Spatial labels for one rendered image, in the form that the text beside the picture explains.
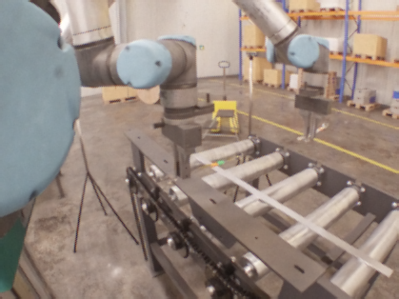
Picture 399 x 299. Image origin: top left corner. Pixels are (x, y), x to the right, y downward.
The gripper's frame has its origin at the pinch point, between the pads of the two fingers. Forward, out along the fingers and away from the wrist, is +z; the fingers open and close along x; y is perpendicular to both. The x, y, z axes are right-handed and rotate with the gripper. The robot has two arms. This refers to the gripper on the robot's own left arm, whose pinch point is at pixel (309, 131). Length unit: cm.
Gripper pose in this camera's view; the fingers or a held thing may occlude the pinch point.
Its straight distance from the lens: 93.8
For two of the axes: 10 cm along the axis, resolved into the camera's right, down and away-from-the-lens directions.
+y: 7.3, -2.9, 6.2
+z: 0.3, 9.2, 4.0
